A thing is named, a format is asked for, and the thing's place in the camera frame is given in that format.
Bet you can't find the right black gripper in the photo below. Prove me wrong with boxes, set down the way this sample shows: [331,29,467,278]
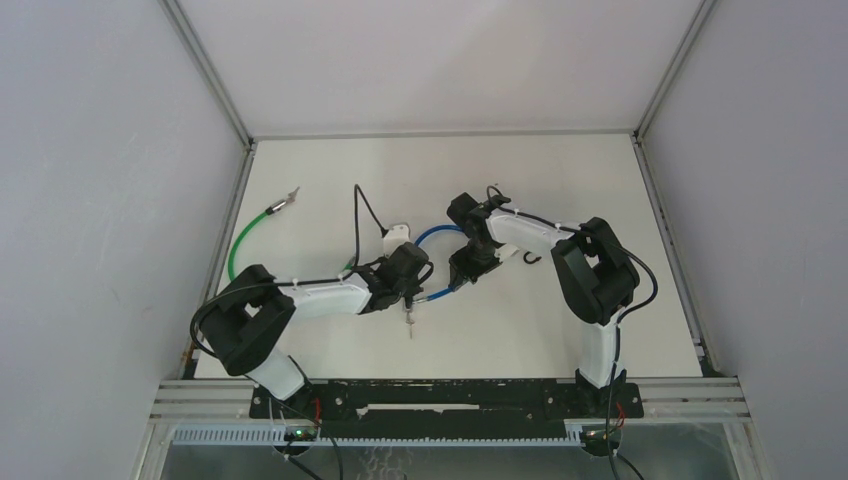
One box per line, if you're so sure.
[448,240,502,291]

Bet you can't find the silver keys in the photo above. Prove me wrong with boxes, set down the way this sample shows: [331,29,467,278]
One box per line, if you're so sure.
[404,300,415,340]

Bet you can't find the blue cable lock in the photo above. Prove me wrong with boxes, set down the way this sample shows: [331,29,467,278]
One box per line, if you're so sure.
[412,224,462,304]

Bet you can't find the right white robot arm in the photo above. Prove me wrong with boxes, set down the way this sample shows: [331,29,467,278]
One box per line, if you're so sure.
[447,192,640,416]

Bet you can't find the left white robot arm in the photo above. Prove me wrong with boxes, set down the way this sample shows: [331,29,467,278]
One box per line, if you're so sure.
[190,242,433,417]

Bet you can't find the orange padlock with keys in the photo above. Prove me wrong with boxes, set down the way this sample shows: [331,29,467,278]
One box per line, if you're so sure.
[496,244,542,265]

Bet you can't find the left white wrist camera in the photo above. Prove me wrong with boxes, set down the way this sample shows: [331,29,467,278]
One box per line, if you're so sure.
[382,223,411,257]

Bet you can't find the green cable lock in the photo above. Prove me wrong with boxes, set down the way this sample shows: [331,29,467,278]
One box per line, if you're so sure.
[227,186,356,283]

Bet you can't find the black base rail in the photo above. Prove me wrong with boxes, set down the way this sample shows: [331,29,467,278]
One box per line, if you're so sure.
[249,378,645,438]

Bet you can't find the white slotted cable duct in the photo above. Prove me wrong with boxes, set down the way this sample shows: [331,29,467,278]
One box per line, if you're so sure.
[172,424,601,447]

